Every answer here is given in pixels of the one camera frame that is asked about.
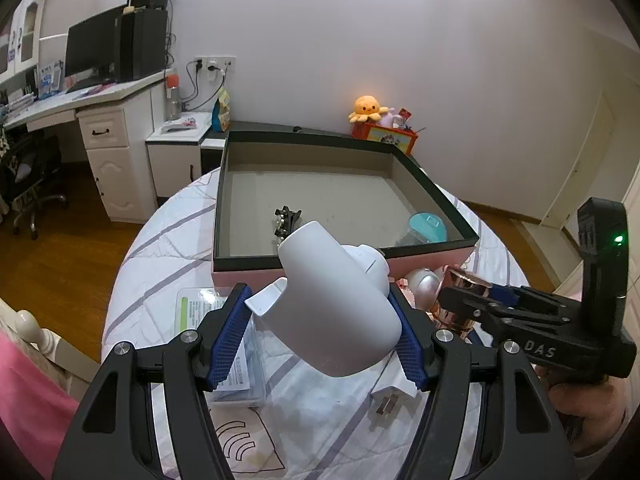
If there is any black power cable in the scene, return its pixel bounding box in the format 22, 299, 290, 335
180, 60, 202, 111

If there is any dark printed jacket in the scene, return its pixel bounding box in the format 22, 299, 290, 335
0, 127, 36, 186

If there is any cream bed frame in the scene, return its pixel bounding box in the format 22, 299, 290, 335
0, 297, 101, 401

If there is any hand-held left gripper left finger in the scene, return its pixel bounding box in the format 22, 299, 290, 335
51, 282, 254, 480

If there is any red toy box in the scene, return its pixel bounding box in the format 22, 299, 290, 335
351, 120, 421, 156

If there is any blue white box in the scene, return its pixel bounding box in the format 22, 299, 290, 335
37, 60, 63, 100

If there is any white plastic device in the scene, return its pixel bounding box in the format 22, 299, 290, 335
245, 221, 403, 378

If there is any silver ball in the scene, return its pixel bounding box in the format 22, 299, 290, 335
405, 268, 443, 311

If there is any white desk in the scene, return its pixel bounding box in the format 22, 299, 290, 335
0, 67, 178, 223

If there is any cream door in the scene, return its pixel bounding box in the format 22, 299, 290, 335
537, 92, 640, 233

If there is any orange cap water bottle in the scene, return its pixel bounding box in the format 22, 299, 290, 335
165, 72, 182, 121

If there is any white wall socket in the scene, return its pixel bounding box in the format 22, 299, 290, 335
195, 56, 236, 73

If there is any yellow blue snack bag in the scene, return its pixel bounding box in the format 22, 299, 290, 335
212, 89, 232, 132

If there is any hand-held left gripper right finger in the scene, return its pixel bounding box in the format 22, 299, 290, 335
387, 284, 578, 480

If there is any clear plastic packet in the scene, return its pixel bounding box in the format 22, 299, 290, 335
175, 287, 266, 406

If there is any black monitor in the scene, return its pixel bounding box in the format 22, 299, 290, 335
64, 7, 123, 87

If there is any white nightstand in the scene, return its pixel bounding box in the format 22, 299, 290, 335
146, 111, 213, 201

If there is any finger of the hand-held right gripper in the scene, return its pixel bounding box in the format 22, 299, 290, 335
491, 285, 582, 315
436, 285, 563, 342

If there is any white hutch cabinet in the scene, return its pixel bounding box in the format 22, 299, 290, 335
0, 0, 68, 86

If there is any rose gold round container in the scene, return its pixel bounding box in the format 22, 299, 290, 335
432, 266, 494, 333

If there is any white striped quilt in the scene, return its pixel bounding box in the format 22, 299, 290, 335
100, 167, 531, 480

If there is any black office chair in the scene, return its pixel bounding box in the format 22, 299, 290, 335
0, 130, 68, 241

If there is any black computer tower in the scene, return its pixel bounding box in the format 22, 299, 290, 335
114, 7, 168, 83

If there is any pink cloth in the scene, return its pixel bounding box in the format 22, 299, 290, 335
0, 330, 81, 480

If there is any teal lid jar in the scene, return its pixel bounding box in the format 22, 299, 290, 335
397, 211, 447, 248

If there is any black hair clip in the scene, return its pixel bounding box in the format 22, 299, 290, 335
272, 205, 303, 246

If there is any person's right hand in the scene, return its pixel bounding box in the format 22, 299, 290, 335
537, 367, 636, 458

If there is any orange octopus plush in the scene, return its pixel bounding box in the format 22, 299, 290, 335
348, 96, 390, 123

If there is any white plug charger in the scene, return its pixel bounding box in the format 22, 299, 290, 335
369, 385, 418, 428

